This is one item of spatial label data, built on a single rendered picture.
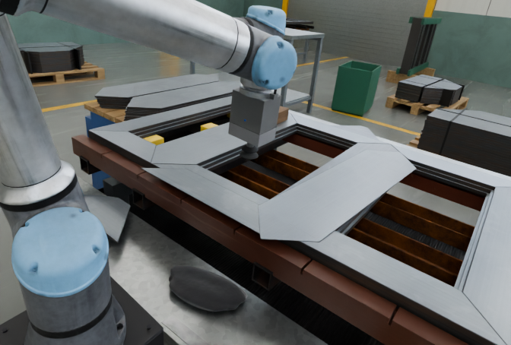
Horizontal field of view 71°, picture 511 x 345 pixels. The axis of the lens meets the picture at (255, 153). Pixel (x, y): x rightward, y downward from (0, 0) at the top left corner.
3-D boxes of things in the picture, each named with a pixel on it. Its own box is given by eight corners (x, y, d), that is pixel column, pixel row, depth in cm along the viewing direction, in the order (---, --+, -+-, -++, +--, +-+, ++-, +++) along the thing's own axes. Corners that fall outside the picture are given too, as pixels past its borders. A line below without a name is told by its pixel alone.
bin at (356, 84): (340, 99, 518) (347, 59, 494) (372, 106, 499) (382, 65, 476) (326, 109, 468) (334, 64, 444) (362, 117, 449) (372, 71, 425)
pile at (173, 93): (207, 80, 221) (208, 71, 218) (258, 96, 200) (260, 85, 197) (84, 103, 162) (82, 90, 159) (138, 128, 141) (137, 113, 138)
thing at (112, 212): (83, 182, 121) (82, 172, 119) (157, 232, 100) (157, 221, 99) (45, 195, 112) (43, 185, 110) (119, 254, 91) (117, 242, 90)
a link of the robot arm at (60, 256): (31, 349, 48) (11, 277, 41) (20, 279, 57) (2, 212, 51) (122, 311, 54) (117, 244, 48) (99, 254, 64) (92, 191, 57)
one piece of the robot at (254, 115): (293, 77, 75) (281, 145, 83) (260, 66, 80) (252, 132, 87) (267, 84, 68) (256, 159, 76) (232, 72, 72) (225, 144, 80)
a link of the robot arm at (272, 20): (236, 3, 67) (272, 5, 72) (231, 61, 72) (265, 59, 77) (260, 10, 62) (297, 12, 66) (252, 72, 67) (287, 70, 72)
